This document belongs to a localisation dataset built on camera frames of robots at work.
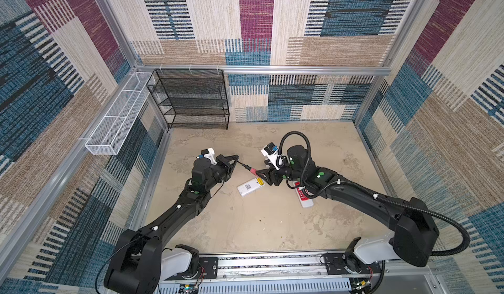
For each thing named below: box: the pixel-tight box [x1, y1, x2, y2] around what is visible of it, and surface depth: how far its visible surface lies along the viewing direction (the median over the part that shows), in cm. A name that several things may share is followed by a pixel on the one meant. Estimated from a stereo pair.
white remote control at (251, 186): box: [236, 177, 266, 197], surface depth 96 cm
